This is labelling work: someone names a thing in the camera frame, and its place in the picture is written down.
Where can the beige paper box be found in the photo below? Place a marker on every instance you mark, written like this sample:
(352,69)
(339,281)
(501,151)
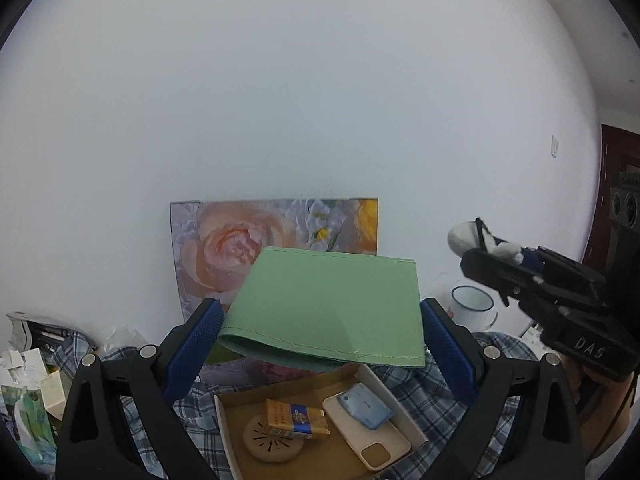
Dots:
(52,392)

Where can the yellow and blue cigarette pack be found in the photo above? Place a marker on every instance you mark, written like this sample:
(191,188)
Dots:
(295,417)

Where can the round beige vented disc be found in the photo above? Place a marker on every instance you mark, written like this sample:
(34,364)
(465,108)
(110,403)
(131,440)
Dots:
(265,447)

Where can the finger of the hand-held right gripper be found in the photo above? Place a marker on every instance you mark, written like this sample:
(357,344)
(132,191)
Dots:
(490,270)
(531,259)

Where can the white plush toy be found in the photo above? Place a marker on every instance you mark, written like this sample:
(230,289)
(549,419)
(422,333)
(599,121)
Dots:
(460,240)

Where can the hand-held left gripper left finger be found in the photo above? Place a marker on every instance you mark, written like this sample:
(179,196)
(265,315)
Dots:
(192,350)

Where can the cardboard box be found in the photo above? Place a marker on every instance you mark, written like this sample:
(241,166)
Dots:
(240,405)

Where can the floral picture board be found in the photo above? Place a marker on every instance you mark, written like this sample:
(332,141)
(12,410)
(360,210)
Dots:
(220,245)

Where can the dark red door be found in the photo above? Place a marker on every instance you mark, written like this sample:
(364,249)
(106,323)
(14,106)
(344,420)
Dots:
(620,145)

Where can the clear plastic bag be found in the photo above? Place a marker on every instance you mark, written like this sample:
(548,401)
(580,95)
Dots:
(122,341)

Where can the small white box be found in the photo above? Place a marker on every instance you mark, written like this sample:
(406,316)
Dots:
(34,361)

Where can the blue plaid shirt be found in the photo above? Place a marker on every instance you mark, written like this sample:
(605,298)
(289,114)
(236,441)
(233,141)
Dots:
(200,425)

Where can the blue tissue pack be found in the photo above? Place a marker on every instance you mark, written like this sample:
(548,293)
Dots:
(365,405)

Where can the green printed plastic bag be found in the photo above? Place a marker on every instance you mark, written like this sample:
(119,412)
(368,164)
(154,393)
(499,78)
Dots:
(25,420)

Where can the beige phone case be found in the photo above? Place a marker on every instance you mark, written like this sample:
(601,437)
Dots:
(360,440)

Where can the white enamel mug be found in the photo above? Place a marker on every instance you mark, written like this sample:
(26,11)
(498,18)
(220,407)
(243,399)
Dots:
(470,312)

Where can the person's right hand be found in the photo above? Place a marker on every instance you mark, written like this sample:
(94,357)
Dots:
(595,395)

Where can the white paper box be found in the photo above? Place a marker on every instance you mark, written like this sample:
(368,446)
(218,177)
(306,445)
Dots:
(532,334)

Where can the green leather mat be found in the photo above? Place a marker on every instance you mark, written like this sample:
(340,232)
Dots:
(325,305)

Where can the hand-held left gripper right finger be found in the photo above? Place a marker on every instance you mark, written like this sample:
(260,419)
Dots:
(450,355)

